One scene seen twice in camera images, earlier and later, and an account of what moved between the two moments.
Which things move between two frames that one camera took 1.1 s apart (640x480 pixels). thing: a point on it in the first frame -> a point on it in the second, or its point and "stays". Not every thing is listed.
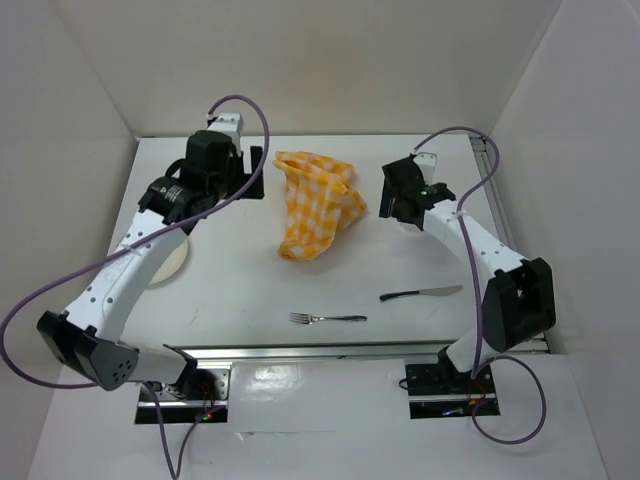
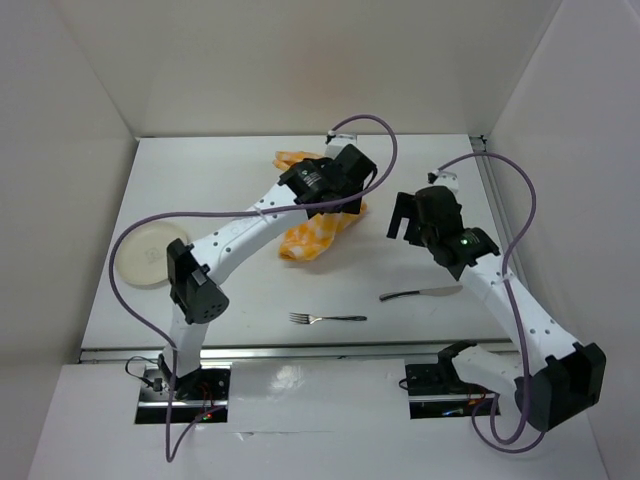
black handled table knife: [429, 292] stays
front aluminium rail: [314, 352] stays
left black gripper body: [226, 183] -> [352, 208]
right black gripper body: [404, 220] -> [431, 236]
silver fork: [310, 319] stays
